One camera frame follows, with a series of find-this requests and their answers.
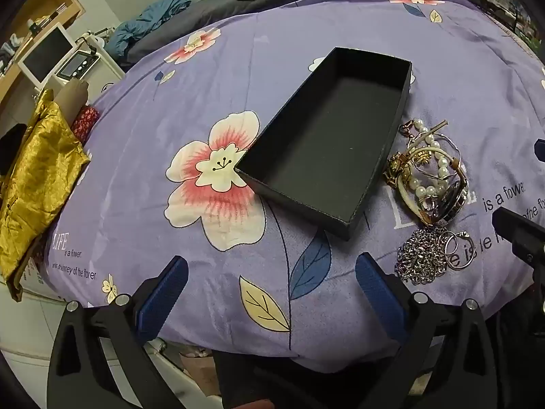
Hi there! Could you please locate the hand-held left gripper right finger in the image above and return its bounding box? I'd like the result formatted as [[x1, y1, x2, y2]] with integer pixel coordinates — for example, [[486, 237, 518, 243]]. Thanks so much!
[[355, 252, 499, 409]]

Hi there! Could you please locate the black dial wrist watch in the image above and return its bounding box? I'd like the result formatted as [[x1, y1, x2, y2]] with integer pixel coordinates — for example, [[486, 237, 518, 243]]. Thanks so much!
[[419, 155, 471, 226]]

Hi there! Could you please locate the silver chain bracelet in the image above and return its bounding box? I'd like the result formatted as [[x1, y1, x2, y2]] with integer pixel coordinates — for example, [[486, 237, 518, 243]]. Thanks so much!
[[394, 227, 454, 286]]

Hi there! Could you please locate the dark grey duvet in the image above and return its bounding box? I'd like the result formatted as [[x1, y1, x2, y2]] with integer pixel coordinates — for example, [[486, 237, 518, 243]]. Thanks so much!
[[123, 0, 354, 66]]

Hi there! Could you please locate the white machine with display panel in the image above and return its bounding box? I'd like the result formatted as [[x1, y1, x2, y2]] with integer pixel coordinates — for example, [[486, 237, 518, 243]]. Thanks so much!
[[51, 30, 125, 92]]

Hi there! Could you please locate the purple floral blanket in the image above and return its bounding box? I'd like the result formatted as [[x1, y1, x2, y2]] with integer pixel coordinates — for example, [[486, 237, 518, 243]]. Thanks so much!
[[43, 0, 545, 373]]

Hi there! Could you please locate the small silver stone ring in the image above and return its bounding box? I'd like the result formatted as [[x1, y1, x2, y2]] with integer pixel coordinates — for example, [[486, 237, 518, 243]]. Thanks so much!
[[449, 230, 476, 272]]

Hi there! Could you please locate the thin silver bangle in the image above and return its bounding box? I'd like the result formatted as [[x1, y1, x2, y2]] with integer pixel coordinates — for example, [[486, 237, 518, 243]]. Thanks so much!
[[432, 133, 464, 182]]

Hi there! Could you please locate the wooden shelf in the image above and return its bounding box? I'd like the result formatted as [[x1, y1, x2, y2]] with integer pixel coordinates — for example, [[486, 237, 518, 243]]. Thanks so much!
[[0, 0, 86, 107]]

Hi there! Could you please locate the white monitor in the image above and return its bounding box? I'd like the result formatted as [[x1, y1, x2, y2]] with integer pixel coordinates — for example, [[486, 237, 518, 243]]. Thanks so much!
[[17, 23, 74, 88]]

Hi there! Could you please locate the gold shiny cloth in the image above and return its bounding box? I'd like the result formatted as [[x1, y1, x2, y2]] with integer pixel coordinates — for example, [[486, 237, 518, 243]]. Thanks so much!
[[0, 89, 92, 303]]

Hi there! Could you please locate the row of books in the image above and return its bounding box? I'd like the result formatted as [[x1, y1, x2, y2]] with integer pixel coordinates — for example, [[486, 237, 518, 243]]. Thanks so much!
[[40, 3, 69, 27]]

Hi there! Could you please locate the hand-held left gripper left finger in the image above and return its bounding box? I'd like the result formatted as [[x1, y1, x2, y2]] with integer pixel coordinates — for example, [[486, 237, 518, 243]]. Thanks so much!
[[47, 256, 190, 409]]

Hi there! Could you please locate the white pearl bracelet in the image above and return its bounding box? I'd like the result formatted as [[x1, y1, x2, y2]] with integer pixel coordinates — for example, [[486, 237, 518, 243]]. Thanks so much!
[[409, 119, 452, 211]]

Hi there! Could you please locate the black cardboard box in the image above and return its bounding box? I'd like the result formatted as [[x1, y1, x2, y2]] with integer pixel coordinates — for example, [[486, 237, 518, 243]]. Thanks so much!
[[233, 47, 414, 241]]

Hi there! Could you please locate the folded clothes pile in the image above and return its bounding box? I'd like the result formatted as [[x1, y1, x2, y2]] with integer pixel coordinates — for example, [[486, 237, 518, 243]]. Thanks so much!
[[0, 33, 24, 74]]

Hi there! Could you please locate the large gold brooch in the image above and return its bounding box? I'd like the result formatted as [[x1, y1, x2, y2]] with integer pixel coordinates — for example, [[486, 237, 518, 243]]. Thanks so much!
[[383, 153, 411, 186]]

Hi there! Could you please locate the blue jacket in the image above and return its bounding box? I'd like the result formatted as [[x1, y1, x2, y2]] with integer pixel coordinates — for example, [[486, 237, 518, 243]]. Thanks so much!
[[106, 0, 192, 58]]

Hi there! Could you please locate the black hat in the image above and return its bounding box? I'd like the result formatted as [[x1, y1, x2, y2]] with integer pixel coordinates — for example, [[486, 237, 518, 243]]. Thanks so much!
[[0, 123, 27, 175]]

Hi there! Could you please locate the silver hoop ring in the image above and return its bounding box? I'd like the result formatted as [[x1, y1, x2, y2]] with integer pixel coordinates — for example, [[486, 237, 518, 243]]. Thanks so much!
[[443, 230, 460, 260]]

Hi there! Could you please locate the red patterned cloth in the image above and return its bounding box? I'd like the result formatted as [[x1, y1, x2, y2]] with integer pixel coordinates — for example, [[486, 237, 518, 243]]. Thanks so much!
[[70, 106, 100, 143]]

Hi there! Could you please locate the brown cardboard carton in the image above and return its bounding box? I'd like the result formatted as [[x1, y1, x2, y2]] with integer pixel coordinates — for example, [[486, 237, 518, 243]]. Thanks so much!
[[179, 347, 222, 397]]

